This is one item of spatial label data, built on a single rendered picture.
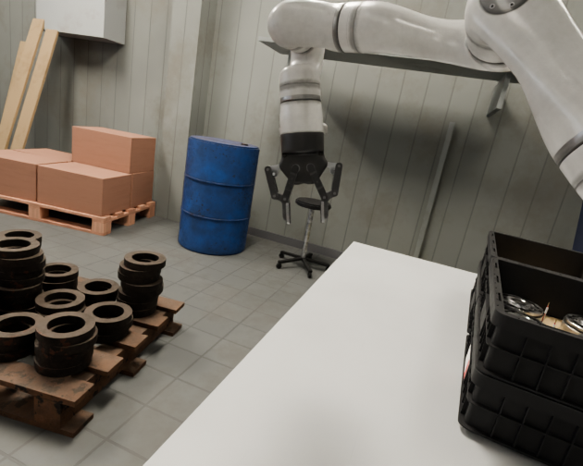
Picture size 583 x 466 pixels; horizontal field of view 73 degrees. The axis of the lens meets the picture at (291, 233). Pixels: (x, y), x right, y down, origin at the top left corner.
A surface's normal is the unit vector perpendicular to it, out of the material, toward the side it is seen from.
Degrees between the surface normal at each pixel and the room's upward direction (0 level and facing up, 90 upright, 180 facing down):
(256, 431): 0
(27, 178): 90
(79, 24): 90
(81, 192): 90
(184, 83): 90
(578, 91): 72
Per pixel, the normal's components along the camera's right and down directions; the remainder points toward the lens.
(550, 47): -0.48, -0.13
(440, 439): 0.17, -0.95
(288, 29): -0.30, 0.37
